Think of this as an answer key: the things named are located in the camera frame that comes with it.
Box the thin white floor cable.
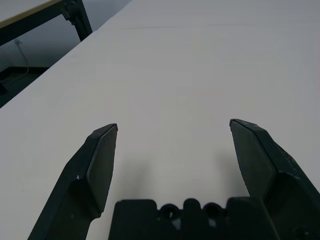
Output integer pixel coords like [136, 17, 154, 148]
[3, 39, 30, 87]

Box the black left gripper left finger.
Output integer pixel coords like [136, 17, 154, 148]
[27, 123, 118, 240]

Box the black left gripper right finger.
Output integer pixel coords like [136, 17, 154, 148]
[229, 118, 320, 240]

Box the side table with black frame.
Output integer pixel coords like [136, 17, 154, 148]
[0, 0, 93, 46]

